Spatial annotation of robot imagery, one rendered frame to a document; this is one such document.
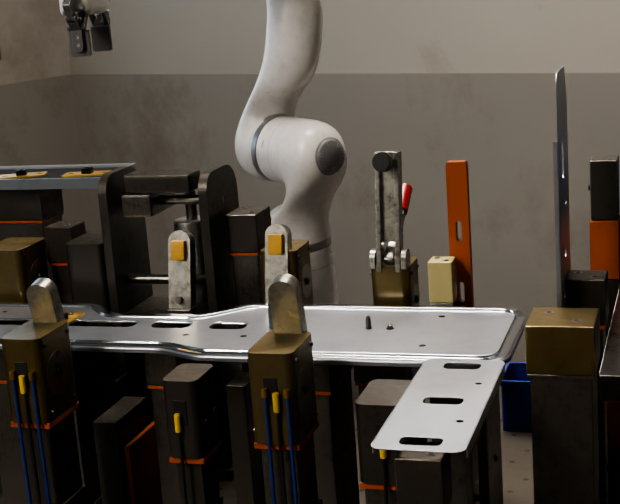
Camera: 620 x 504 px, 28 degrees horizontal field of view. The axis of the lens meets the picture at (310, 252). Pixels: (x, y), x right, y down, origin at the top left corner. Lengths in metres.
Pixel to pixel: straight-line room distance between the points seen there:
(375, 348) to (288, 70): 0.74
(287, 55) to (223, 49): 2.42
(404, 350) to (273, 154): 0.69
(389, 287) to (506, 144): 2.21
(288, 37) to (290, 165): 0.22
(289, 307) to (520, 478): 0.58
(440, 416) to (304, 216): 0.91
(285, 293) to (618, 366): 0.40
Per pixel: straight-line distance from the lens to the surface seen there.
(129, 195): 1.95
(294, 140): 2.17
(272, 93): 2.25
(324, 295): 2.29
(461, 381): 1.48
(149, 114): 4.91
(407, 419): 1.38
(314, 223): 2.24
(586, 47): 3.85
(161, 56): 4.84
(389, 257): 1.81
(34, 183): 2.15
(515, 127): 3.97
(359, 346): 1.63
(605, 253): 1.77
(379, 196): 1.81
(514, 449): 2.07
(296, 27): 2.21
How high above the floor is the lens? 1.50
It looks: 13 degrees down
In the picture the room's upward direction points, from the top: 4 degrees counter-clockwise
